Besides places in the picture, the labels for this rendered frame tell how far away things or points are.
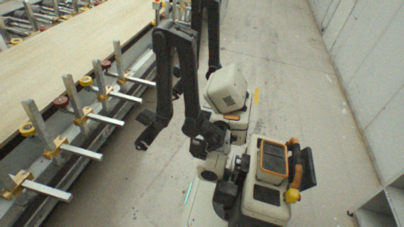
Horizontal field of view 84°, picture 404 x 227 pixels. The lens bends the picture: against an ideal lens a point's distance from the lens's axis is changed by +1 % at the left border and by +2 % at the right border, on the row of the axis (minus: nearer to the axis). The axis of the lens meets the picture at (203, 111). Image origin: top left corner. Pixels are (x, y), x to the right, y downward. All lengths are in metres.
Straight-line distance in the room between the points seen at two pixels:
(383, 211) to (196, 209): 1.66
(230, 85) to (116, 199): 1.54
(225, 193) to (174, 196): 0.87
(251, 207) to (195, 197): 0.64
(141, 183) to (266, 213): 1.25
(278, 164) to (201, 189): 0.74
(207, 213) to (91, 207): 0.96
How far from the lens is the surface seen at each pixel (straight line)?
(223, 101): 0.97
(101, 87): 1.68
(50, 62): 2.08
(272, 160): 1.35
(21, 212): 1.49
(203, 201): 1.82
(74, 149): 1.45
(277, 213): 1.31
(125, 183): 2.22
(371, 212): 2.61
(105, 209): 2.14
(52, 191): 1.32
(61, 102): 1.64
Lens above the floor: 1.90
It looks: 42 degrees down
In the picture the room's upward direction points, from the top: 10 degrees clockwise
